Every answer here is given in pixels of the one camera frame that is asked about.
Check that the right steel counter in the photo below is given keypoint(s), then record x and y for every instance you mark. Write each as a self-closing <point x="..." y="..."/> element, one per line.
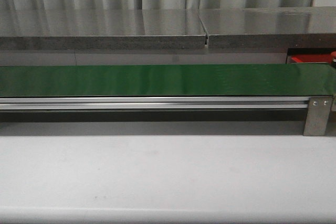
<point x="265" y="28"/>

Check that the steel counter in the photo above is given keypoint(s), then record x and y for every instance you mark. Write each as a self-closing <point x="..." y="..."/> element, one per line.
<point x="97" y="29"/>
<point x="265" y="28"/>

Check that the green conveyor belt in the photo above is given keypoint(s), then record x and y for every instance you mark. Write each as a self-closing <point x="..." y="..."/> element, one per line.
<point x="301" y="79"/>

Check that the red plastic tray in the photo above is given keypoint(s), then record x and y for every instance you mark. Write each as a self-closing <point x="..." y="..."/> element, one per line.
<point x="312" y="58"/>

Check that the left steel counter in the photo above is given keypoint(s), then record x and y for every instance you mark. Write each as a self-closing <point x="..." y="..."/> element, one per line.
<point x="97" y="29"/>

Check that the aluminium conveyor side rail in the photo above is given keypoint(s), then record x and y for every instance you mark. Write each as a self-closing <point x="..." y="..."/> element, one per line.
<point x="109" y="103"/>

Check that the steel conveyor support bracket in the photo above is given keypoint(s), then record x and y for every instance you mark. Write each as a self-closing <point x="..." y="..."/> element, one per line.
<point x="318" y="112"/>

